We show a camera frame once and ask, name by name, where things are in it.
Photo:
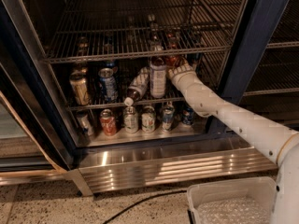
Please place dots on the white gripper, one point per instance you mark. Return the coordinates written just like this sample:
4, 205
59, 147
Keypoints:
179, 74

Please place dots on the red coke can shelf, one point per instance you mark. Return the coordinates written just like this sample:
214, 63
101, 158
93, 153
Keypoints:
173, 62

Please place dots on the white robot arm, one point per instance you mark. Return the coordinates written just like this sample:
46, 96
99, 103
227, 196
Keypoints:
277, 142

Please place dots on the blue pepsi can bottom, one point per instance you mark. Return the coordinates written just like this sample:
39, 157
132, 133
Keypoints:
187, 117

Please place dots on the blue silver can bottom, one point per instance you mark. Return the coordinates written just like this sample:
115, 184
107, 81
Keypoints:
167, 117

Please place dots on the blue pepsi can middle shelf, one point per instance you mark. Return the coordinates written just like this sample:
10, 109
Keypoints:
108, 85

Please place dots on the red coke can bottom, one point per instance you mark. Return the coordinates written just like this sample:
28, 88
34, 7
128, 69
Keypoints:
108, 122

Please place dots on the stainless steel fridge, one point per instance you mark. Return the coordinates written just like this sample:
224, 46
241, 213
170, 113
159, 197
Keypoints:
132, 160

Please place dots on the gold can middle shelf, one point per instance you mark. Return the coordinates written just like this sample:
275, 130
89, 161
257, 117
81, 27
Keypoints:
79, 86

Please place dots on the silver can bottom left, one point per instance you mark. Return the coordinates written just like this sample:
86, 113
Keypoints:
84, 123

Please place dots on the open fridge door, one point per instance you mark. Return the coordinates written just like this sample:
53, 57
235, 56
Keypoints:
30, 147

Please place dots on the tall white label bottle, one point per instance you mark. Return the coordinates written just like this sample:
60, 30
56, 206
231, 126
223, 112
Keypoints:
157, 68

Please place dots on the fallen white label bottle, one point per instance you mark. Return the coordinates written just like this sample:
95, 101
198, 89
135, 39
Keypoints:
138, 87

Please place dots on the clear plastic bin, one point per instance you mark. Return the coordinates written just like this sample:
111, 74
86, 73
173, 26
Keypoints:
236, 201

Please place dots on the right compartment wire shelf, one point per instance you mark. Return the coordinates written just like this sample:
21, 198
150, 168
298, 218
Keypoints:
278, 70

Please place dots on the middle wire shelf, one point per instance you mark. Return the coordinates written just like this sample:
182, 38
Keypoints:
128, 69

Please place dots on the upper wire shelf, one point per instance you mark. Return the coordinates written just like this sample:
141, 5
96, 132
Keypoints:
95, 30

